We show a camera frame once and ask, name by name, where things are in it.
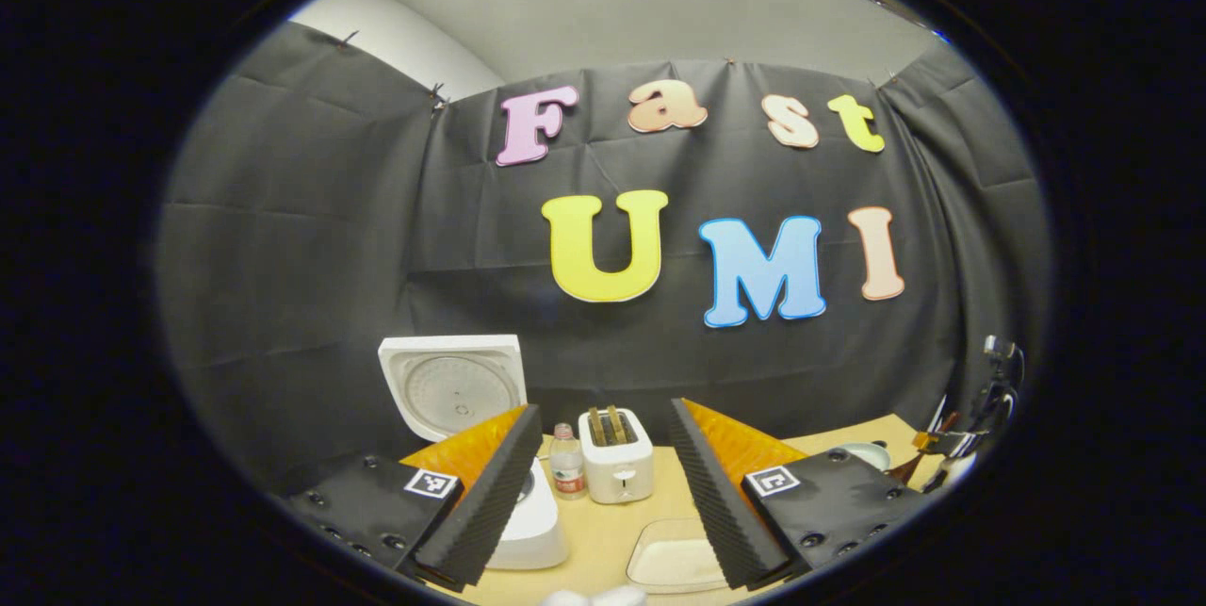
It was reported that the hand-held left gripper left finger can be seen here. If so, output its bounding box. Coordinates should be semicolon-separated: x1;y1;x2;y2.
283;403;545;593

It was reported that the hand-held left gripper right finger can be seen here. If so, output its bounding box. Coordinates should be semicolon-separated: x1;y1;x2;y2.
669;397;929;591

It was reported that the brown wooden spoon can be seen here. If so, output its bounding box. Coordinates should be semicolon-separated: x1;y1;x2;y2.
886;413;960;486

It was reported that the clear tray of rice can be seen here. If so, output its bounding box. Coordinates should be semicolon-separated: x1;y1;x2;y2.
627;518;731;595

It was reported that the white rice cooker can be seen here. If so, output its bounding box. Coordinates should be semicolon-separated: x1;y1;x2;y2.
378;335;571;571

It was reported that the pale green plate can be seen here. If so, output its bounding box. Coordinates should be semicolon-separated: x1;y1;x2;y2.
834;442;891;473

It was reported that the clear plastic bottle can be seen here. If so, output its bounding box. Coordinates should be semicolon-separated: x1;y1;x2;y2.
549;423;587;501

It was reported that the white toaster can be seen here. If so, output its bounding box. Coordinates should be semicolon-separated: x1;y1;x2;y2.
578;406;656;505

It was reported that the black backdrop cloth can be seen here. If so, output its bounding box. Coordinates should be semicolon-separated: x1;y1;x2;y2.
158;22;1049;494

